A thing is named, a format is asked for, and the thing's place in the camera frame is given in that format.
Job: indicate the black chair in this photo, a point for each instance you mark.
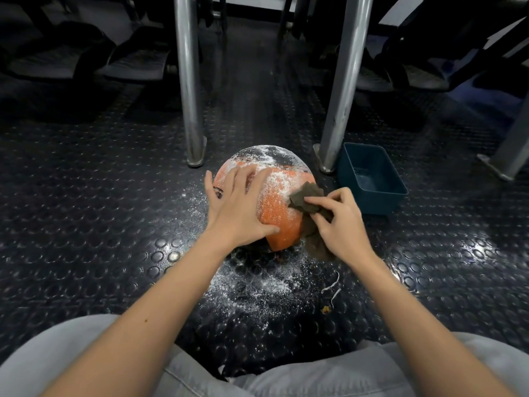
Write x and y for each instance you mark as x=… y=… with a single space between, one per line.
x=138 y=61
x=49 y=57
x=413 y=74

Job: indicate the person's right hand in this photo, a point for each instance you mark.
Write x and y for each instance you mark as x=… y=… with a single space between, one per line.
x=345 y=231

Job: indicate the silver metal table leg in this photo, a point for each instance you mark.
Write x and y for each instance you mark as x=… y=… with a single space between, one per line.
x=512 y=148
x=345 y=78
x=189 y=78

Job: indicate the person's right forearm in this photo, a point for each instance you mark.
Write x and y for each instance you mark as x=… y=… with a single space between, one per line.
x=417 y=326

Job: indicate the brown cleaning cloth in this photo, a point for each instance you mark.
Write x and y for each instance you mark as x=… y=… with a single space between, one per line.
x=306 y=199

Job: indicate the person's left little finger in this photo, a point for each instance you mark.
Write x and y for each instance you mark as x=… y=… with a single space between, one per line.
x=210 y=186

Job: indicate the person's left hand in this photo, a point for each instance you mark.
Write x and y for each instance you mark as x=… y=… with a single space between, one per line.
x=231 y=214

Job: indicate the blue plastic tub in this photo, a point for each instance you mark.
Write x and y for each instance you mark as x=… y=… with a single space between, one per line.
x=372 y=177

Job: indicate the grey trousers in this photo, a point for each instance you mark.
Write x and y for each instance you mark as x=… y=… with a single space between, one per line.
x=330 y=380

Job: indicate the white powder spill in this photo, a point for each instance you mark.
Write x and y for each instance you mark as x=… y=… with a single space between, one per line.
x=264 y=285

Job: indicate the person's right middle finger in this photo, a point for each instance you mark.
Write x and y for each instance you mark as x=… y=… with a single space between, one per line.
x=337 y=194

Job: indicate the orange dusty basketball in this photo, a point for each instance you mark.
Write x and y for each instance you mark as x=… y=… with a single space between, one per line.
x=277 y=206

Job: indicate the person's left thumb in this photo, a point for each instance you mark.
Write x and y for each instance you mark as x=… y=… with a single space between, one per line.
x=266 y=230

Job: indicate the person's left forearm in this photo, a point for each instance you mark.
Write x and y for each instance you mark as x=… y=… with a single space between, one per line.
x=144 y=322

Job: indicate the person's left middle finger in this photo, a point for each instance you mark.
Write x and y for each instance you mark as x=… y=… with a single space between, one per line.
x=249 y=179

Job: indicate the person's right thumb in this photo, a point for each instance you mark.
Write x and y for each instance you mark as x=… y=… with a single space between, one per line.
x=317 y=222

